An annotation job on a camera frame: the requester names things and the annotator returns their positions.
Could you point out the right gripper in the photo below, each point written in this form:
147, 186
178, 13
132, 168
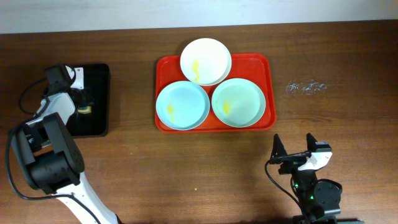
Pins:
288, 164

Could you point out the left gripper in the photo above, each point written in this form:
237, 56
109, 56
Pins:
80, 106

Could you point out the green yellow sponge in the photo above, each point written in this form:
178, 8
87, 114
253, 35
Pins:
84, 110

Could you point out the light blue plate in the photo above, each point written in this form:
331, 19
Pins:
182, 105

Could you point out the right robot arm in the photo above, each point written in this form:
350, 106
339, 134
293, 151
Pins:
318, 199

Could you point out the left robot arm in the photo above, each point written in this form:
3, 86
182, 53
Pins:
74, 104

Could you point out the black tray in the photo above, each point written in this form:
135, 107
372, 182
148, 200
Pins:
96, 94

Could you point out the red plastic tray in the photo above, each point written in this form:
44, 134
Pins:
251, 66

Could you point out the light green plate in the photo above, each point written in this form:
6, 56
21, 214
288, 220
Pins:
238, 103

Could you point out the white plate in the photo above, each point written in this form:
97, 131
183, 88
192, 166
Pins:
205, 61

